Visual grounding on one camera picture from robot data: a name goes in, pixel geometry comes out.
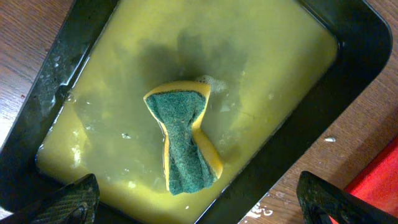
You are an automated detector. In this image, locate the green and yellow sponge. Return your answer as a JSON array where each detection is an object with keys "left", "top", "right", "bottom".
[{"left": 143, "top": 81, "right": 223, "bottom": 195}]

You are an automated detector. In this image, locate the black tray with soapy water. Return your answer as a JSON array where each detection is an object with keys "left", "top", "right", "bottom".
[{"left": 0, "top": 0, "right": 394, "bottom": 224}]

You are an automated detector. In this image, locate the red plastic tray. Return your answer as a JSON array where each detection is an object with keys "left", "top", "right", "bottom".
[{"left": 344, "top": 139, "right": 397, "bottom": 217}]

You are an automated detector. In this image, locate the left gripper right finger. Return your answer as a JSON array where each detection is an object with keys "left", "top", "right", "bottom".
[{"left": 296, "top": 171, "right": 397, "bottom": 224}]

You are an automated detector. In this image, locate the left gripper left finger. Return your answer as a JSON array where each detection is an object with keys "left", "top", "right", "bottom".
[{"left": 1, "top": 174, "right": 100, "bottom": 224}]

